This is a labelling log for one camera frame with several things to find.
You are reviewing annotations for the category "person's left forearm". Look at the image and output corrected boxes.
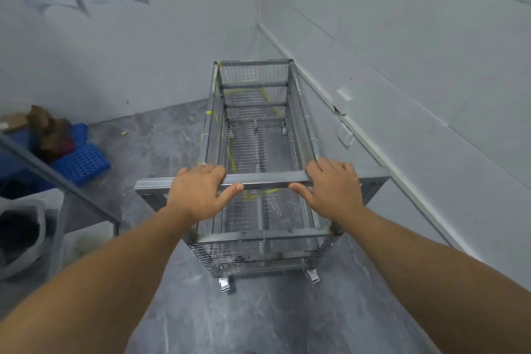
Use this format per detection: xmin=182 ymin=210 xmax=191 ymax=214
xmin=0 ymin=204 xmax=200 ymax=354

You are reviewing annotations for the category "cardboard box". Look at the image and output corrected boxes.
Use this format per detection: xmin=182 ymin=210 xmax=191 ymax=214
xmin=0 ymin=113 xmax=30 ymax=133

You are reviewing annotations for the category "white wall socket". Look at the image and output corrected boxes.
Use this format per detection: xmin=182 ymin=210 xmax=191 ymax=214
xmin=337 ymin=123 xmax=354 ymax=148

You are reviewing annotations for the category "grey metal shelf frame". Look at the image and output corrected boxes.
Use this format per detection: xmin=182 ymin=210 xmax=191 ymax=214
xmin=0 ymin=132 xmax=122 ymax=271

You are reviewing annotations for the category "blue perforated plastic pallet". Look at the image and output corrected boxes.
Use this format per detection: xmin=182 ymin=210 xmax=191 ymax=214
xmin=0 ymin=123 xmax=112 ymax=192

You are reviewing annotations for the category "person's right forearm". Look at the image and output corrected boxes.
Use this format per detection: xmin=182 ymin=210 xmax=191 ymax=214
xmin=332 ymin=206 xmax=531 ymax=354

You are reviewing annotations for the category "person's left hand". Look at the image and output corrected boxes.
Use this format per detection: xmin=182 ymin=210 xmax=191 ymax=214
xmin=165 ymin=164 xmax=244 ymax=227

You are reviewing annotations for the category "metal wire mesh cart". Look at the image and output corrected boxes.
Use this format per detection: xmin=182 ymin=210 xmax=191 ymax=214
xmin=134 ymin=59 xmax=391 ymax=293

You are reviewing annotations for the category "person's right hand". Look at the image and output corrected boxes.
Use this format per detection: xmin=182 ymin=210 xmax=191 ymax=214
xmin=288 ymin=158 xmax=366 ymax=227

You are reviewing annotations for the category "brown crumpled paper bag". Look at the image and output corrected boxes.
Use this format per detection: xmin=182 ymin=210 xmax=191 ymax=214
xmin=26 ymin=105 xmax=76 ymax=161

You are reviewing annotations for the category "grey plastic bag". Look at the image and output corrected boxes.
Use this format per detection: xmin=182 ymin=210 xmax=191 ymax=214
xmin=0 ymin=199 xmax=59 ymax=282

